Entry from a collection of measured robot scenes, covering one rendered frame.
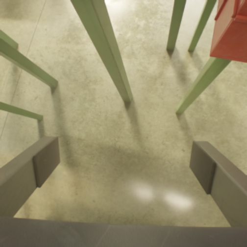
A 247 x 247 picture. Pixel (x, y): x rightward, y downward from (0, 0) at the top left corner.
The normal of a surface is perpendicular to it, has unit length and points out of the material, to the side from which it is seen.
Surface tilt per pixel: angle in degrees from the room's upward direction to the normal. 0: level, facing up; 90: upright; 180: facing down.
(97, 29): 90
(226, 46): 90
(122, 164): 0
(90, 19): 90
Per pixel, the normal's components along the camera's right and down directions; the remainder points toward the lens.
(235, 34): -0.23, 0.97
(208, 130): -0.14, -0.15
